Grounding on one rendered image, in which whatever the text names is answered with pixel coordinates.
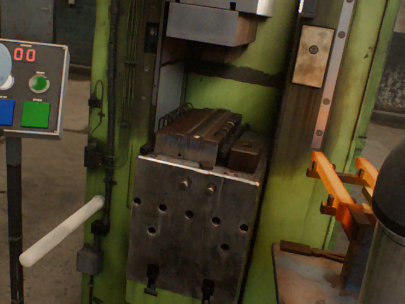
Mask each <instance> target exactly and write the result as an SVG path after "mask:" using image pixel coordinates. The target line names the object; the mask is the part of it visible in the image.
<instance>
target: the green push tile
mask: <svg viewBox="0 0 405 304"><path fill-rule="evenodd" d="M50 106H51V105H50V103H37V102H30V101H24V106H23V112H22V118H21V124H20V126H21V127H32V128H48V126H49V114H50Z"/></svg>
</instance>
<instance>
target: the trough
mask: <svg viewBox="0 0 405 304"><path fill-rule="evenodd" d="M226 111H227V110H221V109H218V110H217V111H216V112H215V113H213V114H212V115H211V116H210V117H208V118H207V119H206V120H205V121H204V122H203V123H201V124H200V125H199V126H197V128H196V129H194V130H193V131H192V132H190V133H189V138H192V139H197V140H199V138H200V135H202V134H203V133H204V132H205V131H206V130H207V129H208V128H209V127H210V126H211V125H212V124H213V123H214V122H216V121H217V120H218V119H219V118H220V117H221V116H222V115H223V114H224V113H225V112H226ZM194 135H198V136H199V138H195V137H194Z"/></svg>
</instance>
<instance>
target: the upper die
mask: <svg viewBox="0 0 405 304"><path fill-rule="evenodd" d="M258 23H259V15H254V14H248V13H242V12H238V11H233V10H225V9H220V8H211V7H203V6H197V5H189V4H181V3H175V2H170V6H169V17H168V23H167V30H166V36H168V37H176V38H181V39H188V40H196V41H197V42H204V43H212V44H217V45H224V46H231V47H234V46H239V45H244V44H247V43H252V42H255V41H256V33H257V27H258Z"/></svg>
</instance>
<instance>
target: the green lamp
mask: <svg viewBox="0 0 405 304"><path fill-rule="evenodd" d="M46 85H47V82H46V80H45V79H44V78H43V77H35V78H34V79H32V81H31V86H32V88H33V89H34V90H38V91H41V90H44V89H45V88H46Z"/></svg>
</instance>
